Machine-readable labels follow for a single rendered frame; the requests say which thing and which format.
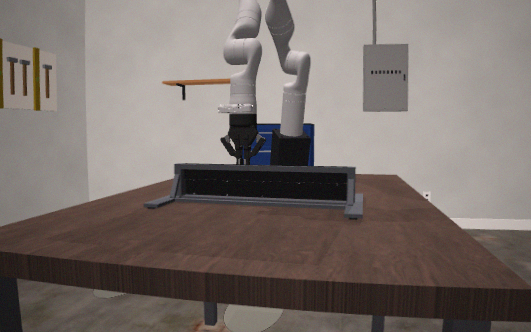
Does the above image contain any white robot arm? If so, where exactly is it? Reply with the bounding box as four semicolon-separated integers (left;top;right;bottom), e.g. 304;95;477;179
218;0;311;136

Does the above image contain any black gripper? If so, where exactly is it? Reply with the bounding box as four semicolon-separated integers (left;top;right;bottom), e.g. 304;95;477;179
220;114;266;165

